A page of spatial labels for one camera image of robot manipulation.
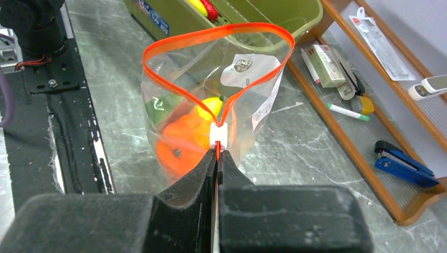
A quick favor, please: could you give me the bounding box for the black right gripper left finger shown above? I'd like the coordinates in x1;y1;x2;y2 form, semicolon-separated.
1;150;217;252

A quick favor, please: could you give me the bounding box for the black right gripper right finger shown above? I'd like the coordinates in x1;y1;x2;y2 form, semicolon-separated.
217;151;374;252

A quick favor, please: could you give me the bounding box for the orange tangerine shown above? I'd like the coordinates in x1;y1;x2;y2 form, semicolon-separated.
156;114;211;181

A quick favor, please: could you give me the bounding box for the watermelon slice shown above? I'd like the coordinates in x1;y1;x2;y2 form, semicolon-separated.
145;94;183;125

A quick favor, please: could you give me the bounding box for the yellow banana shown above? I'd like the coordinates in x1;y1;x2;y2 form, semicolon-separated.
196;96;224;121

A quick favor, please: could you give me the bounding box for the clear zip top bag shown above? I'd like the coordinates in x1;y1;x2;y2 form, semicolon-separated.
141;22;295;184

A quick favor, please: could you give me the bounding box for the green white marker pen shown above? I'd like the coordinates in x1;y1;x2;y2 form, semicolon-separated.
326;103;370;122

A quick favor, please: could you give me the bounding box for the blue stapler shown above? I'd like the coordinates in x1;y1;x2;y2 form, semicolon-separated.
374;140;440;188

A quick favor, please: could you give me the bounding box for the yellow grey small object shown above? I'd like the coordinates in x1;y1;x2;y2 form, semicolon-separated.
350;95;375;115

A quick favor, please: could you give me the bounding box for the white tape dispenser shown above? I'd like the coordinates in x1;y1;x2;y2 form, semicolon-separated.
331;48;365;101

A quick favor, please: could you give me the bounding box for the white green box lower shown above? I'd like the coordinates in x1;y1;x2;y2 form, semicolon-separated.
307;44;346;88

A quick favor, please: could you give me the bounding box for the white pink tube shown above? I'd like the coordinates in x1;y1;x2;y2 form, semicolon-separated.
300;48;320;84

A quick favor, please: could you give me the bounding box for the orange wooden shelf rack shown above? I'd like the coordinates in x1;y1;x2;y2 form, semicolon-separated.
287;1;446;226

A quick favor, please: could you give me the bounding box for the olive green plastic bin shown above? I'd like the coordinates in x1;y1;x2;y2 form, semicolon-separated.
124;1;324;40

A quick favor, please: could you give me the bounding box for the red chili pepper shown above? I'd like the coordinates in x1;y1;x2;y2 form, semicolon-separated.
200;0;219;22

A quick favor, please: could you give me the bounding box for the white flat packet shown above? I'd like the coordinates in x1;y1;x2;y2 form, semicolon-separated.
349;7;415;81

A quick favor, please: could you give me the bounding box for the white grey small device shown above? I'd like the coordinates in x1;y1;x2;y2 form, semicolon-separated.
407;74;446;101

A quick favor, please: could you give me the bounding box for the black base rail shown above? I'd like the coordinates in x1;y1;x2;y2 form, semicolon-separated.
1;1;116;210

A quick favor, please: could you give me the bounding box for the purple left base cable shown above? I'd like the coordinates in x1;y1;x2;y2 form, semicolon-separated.
0;66;16;128

